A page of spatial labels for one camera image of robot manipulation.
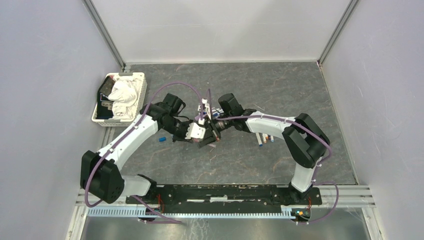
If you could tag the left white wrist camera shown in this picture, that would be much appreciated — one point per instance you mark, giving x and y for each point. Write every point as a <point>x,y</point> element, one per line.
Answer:
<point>195,131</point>

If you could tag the black box in basket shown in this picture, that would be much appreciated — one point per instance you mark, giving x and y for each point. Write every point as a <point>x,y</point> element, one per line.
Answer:
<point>104,104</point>

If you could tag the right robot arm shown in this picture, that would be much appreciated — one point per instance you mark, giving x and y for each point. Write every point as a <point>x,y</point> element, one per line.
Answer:
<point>306,142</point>

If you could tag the white marker blue cap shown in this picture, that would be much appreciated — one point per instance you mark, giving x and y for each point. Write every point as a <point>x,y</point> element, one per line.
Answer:
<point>259,139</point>

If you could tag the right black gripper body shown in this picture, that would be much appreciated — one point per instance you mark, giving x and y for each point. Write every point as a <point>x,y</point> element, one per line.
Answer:
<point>215,126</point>

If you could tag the white crumpled cloth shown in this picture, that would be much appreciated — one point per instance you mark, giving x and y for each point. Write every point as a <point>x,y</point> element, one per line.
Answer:
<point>125,95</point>

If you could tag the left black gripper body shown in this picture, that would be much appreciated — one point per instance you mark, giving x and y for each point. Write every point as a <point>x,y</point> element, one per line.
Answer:
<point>178,129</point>

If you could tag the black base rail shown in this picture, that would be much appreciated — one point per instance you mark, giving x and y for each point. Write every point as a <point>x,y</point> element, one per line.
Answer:
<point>244,207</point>

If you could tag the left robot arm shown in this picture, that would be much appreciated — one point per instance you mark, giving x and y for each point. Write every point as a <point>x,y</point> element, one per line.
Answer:
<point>101,170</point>

